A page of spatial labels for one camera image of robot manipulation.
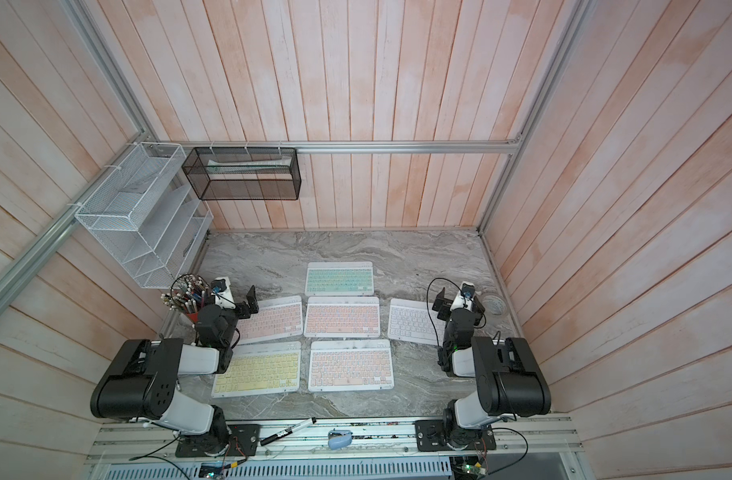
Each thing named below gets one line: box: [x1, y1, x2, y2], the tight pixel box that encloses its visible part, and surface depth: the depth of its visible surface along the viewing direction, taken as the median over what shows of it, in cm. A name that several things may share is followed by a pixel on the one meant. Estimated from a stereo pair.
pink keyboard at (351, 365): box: [308, 339, 395, 392], surface depth 87 cm
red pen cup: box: [161, 274, 215, 322], surface depth 84 cm
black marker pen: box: [260, 417, 317, 447], surface depth 76 cm
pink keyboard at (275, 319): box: [238, 295, 303, 345], surface depth 97 cm
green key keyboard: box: [305, 261, 375, 296], surface depth 107 cm
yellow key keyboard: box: [211, 341, 301, 398], surface depth 86 cm
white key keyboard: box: [388, 298, 446, 346], surface depth 95 cm
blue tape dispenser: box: [328, 428, 353, 450], surface depth 74 cm
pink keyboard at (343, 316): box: [304, 296, 381, 337], surface depth 97 cm
